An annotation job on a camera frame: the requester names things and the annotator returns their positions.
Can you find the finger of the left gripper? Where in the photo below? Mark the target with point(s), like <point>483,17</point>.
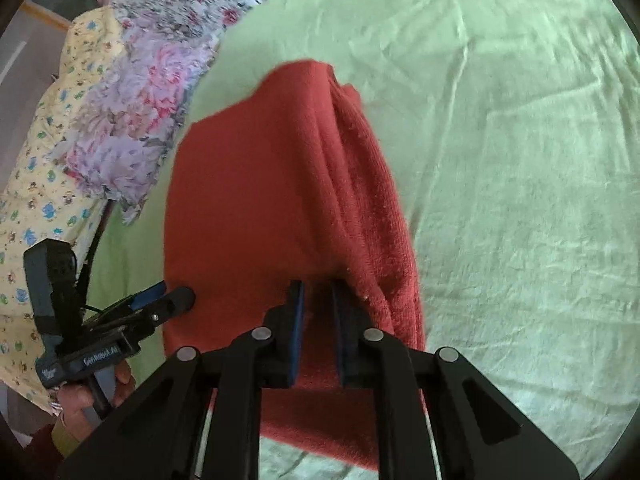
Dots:
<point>143,322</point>
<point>145,297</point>

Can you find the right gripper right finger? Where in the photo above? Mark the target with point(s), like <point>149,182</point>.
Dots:
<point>354,365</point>

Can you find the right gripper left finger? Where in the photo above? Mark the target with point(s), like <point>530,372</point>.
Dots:
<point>279,357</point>

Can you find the red knitted sweater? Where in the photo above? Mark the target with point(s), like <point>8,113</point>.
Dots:
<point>291,184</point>

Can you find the person's left hand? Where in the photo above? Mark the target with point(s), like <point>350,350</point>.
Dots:
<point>74,399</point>

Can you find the yellow cartoon print blanket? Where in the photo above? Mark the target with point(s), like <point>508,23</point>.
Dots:
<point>40,201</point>

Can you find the purple pink floral pillow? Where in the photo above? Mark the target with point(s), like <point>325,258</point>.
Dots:
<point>127,125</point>

